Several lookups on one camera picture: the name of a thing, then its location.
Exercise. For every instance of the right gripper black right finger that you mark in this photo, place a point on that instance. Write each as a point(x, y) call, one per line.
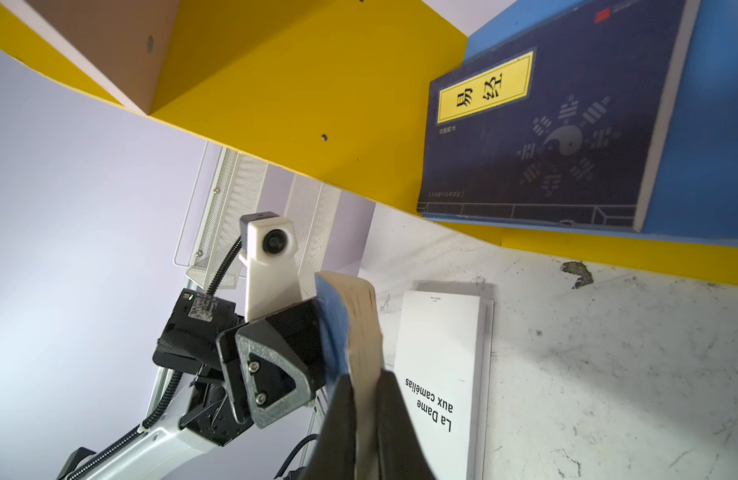
point(400, 454)

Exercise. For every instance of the navy book Lunyu yellow label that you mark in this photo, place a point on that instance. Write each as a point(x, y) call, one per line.
point(352, 344)

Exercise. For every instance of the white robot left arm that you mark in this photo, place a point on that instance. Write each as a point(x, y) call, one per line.
point(228, 375)

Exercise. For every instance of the white mesh two-tier rack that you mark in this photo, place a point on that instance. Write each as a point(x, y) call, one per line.
point(225, 204)

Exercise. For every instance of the white book La Dame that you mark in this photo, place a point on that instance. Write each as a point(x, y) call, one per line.
point(442, 363)

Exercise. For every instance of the yellow shelf unit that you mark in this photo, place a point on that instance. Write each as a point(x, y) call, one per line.
point(333, 90)

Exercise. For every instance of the navy book yellow label Yijing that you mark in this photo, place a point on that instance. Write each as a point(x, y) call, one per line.
point(562, 126)

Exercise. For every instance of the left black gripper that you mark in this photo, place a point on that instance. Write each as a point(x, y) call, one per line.
point(281, 359)

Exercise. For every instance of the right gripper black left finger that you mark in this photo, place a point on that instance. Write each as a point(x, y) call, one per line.
point(334, 457)

